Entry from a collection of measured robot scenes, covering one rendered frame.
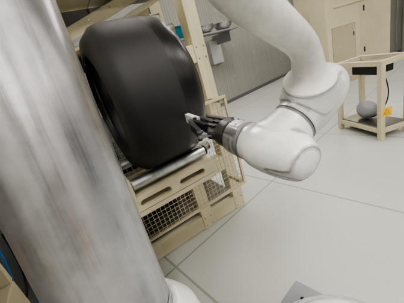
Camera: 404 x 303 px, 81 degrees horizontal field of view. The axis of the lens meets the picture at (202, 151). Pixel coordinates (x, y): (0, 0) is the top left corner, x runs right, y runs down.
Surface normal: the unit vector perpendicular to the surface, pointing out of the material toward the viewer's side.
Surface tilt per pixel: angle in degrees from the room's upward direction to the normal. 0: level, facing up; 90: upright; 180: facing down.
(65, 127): 83
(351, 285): 0
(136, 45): 55
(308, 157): 86
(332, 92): 101
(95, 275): 80
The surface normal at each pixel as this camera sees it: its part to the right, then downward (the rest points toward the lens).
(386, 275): -0.27, -0.89
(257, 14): 0.37, 0.84
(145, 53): 0.32, -0.28
